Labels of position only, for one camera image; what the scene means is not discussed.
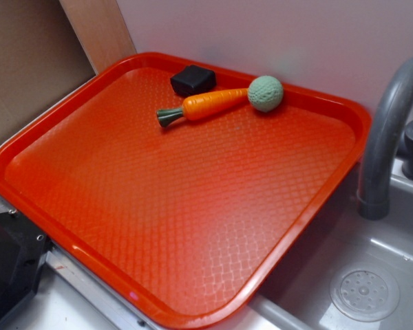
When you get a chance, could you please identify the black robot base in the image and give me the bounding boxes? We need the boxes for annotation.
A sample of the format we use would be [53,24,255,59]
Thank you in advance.
[0,210,51,326]

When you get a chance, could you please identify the green knitted ball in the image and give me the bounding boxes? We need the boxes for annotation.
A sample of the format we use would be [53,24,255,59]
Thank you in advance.
[248,76,284,113]

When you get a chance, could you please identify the orange toy carrot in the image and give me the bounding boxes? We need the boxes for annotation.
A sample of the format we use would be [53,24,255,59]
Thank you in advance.
[156,88,248,128]

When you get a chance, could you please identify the red plastic serving tray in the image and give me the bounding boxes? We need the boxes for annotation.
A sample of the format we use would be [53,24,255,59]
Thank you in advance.
[0,53,371,329]

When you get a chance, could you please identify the black square block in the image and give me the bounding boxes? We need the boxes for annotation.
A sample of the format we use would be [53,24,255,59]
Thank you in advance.
[170,65,216,97]

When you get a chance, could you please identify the grey curved faucet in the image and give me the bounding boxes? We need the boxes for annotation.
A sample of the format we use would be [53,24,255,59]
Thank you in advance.
[357,58,413,220]

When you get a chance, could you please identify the grey toy sink basin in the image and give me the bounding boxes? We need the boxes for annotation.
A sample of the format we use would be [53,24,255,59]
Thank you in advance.
[253,156,413,330]

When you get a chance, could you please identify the light wooden board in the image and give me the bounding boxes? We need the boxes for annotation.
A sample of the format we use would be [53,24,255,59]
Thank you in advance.
[60,0,136,74]

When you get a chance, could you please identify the brown cardboard panel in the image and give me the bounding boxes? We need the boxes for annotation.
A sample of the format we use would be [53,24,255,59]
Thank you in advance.
[0,1,94,145]

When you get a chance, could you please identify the round sink drain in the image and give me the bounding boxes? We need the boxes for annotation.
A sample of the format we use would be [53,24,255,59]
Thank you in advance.
[330,263,400,322]

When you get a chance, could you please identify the aluminium frame rail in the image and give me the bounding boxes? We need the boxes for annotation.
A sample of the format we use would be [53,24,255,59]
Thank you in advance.
[0,187,149,330]

